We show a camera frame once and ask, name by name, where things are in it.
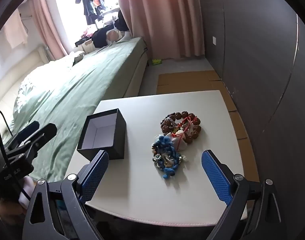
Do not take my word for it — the beige padded headboard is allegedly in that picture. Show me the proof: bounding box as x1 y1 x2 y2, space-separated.
0 45 50 137

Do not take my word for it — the red cord bracelet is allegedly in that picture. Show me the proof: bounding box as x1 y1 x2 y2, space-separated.
173 115 197 137

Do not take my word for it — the black jewelry box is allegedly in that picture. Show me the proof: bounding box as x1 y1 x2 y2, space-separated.
77 108 128 161

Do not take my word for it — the flat cardboard sheet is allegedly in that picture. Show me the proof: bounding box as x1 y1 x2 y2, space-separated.
156 70 260 183

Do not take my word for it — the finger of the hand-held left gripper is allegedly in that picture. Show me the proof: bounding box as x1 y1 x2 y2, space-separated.
7 121 40 147
4 123 58 159

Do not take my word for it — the blue knitted necklace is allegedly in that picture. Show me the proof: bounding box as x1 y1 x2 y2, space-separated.
151 134 187 180

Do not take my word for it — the hanging beige towel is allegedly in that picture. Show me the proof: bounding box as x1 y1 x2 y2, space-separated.
4 9 28 49

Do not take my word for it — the black bag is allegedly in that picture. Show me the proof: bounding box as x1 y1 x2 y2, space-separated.
91 26 116 48

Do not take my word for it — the white pillow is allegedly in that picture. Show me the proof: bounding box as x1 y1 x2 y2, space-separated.
66 51 86 64

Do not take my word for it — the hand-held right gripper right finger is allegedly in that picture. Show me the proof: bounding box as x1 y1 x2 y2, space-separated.
201 149 288 240

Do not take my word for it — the white cloth pouch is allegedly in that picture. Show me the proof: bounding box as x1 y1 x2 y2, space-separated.
156 132 187 152

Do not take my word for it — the wide pink curtain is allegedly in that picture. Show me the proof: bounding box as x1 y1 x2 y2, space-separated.
117 0 206 61

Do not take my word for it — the brown seed bead bracelet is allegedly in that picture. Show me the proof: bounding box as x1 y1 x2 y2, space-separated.
161 111 202 144

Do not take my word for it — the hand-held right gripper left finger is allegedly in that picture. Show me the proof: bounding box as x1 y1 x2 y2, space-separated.
25 150 109 240

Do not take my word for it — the narrow pink curtain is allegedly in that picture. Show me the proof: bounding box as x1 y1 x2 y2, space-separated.
29 0 68 62

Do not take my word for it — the black cable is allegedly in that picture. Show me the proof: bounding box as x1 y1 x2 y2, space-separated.
0 109 30 202

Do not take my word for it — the bed with green sheet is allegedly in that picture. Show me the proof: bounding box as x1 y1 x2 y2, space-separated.
12 36 149 183

